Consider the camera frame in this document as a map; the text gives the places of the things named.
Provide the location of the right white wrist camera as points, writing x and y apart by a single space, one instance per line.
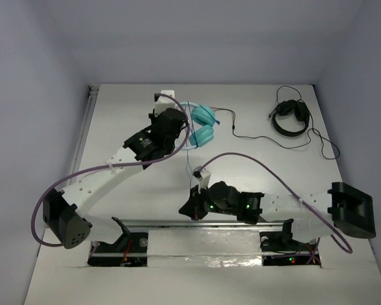
203 177

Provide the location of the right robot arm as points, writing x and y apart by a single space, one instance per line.
342 209

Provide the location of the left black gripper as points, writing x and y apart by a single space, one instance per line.
173 115

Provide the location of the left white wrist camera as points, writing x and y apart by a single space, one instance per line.
163 101

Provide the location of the teal cat-ear headphones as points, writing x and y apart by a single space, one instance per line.
202 122

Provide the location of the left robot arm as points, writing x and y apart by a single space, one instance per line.
67 202

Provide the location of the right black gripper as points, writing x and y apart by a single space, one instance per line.
193 206

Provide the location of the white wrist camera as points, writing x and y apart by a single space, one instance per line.
163 101
203 177

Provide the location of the left aluminium side rail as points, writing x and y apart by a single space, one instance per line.
93 91

